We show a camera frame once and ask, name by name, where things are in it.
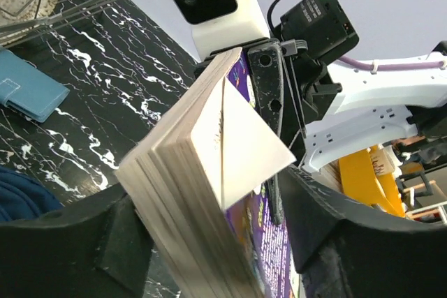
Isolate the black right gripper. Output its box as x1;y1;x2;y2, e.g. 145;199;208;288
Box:
240;0;359;163

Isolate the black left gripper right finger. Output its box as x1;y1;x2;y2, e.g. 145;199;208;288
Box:
279;167;446;297

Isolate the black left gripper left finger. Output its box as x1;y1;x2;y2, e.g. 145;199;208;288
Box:
1;184;154;297

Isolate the navy blue student backpack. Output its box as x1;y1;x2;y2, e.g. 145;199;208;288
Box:
1;166;63;223

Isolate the purple paperback book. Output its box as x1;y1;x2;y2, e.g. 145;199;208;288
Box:
115;47;295;297

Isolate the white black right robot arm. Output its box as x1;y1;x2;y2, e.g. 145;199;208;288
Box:
192;0;446;178

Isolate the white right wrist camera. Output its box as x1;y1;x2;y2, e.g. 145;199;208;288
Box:
173;0;270;60

